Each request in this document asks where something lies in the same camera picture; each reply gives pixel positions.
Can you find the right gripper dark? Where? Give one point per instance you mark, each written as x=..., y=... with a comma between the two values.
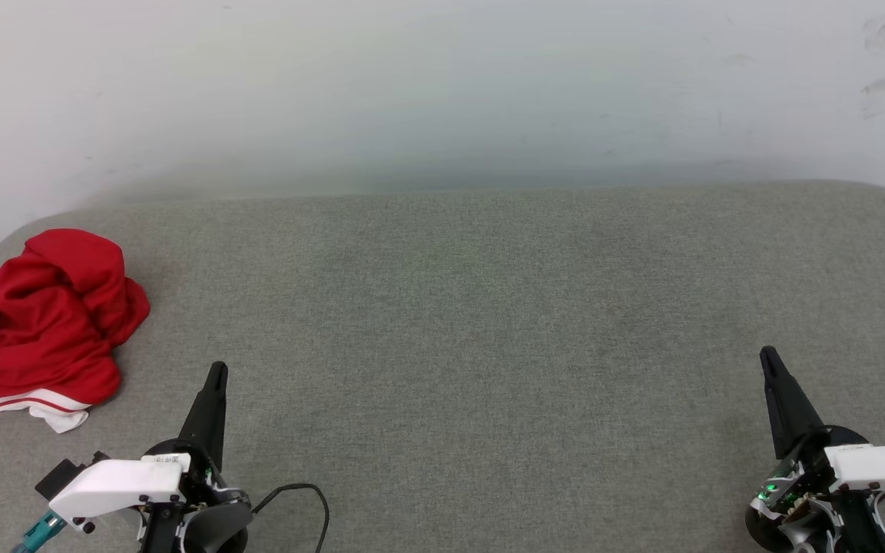
x=803, y=491

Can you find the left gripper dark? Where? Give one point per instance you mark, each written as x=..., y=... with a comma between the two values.
x=200, y=480

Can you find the red basketball jersey number 23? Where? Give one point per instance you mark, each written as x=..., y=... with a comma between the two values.
x=43, y=322

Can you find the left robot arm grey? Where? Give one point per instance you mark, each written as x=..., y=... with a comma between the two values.
x=218, y=530

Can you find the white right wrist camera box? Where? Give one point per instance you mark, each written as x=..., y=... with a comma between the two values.
x=884, y=466

